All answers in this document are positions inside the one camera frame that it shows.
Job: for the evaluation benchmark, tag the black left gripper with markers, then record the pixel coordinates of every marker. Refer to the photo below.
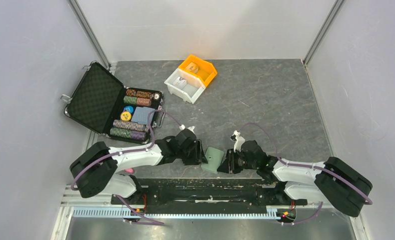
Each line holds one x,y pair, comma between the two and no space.
198,157

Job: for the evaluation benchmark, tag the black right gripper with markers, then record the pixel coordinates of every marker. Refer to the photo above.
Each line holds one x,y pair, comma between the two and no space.
229,165

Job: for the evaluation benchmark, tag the green card holder wallet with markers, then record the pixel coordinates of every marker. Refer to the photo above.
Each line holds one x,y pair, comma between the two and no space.
214,159

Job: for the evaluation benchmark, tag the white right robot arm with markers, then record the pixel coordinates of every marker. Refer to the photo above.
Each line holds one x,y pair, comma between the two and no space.
332,181

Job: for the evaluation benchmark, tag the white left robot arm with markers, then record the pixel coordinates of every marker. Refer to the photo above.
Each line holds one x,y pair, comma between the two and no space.
100,168

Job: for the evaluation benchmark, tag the blue playing card deck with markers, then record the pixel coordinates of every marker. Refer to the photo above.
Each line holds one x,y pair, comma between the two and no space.
141,114

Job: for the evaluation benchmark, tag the purple chip stack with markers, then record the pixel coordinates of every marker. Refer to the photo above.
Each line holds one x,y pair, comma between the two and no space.
128,125

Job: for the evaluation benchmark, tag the white plastic bin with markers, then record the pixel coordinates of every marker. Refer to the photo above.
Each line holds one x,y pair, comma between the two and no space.
185,85

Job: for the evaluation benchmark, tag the green brown chip stack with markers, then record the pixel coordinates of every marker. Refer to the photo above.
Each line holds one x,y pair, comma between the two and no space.
128,134

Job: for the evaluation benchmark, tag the orange blue chip stack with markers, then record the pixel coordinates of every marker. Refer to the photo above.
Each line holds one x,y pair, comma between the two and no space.
146,102

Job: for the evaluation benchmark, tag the yellow poker chip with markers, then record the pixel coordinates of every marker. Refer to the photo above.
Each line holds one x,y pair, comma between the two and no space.
125,116

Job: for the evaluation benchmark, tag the orange plastic bin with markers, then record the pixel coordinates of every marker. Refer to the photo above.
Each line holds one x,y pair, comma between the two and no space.
204,70

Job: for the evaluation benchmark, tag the blue poker chip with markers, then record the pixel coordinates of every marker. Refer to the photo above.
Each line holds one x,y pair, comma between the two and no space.
128,109

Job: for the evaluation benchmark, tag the brown chip stack top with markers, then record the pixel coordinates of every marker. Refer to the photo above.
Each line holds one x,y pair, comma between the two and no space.
139,93

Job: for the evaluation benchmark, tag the black poker chip case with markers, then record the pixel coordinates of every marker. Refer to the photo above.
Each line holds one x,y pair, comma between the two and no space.
100,98

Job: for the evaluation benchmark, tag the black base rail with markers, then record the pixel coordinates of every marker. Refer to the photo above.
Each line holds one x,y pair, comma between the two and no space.
209,196

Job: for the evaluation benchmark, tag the pink handled tool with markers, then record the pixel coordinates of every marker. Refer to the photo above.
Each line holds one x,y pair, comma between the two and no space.
129,170

